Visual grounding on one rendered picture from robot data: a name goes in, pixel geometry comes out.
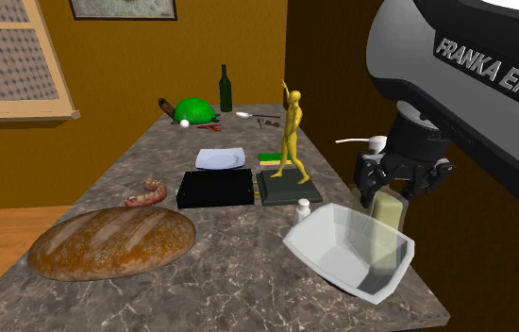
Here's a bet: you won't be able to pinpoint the white square bowl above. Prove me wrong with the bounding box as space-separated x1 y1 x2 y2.
282 202 416 306

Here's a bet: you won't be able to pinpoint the brown handle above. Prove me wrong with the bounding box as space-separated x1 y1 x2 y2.
158 97 176 120

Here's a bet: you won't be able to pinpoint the brown bread loaf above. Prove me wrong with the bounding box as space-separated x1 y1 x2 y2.
26 206 197 283

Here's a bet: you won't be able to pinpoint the small white shaker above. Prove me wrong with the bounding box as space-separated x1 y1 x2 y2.
292 197 312 226

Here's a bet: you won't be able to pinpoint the silver spoon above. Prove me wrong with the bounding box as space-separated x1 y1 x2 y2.
234 110 282 121

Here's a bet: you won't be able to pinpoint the green and yellow sponge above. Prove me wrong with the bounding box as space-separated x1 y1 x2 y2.
258 152 293 167

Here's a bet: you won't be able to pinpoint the black box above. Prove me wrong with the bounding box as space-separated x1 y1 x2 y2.
176 168 256 210

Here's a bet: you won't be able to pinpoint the white square plate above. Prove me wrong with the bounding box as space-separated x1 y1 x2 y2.
194 146 247 172

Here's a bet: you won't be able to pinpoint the yellow figure on dark base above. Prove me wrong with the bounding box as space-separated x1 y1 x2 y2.
255 78 324 208

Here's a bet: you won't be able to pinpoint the small dark wrench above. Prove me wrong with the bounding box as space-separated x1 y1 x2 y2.
255 117 282 130

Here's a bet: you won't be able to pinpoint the pink dentures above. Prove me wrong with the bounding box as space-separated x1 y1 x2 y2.
124 177 169 208

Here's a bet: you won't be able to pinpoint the green dome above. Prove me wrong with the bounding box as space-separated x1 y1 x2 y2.
172 97 218 125

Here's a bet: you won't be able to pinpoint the dark green bottle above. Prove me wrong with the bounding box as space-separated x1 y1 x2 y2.
218 63 233 113

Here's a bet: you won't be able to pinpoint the window with wooden frame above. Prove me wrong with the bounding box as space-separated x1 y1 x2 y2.
0 0 81 124

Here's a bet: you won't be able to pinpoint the pale soap dispenser bottle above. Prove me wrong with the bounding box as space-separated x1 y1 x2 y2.
335 135 410 273

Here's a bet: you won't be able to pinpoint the dark framed wall picture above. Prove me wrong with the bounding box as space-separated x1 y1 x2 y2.
68 0 178 22

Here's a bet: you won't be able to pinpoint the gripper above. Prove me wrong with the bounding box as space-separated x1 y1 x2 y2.
353 153 455 209

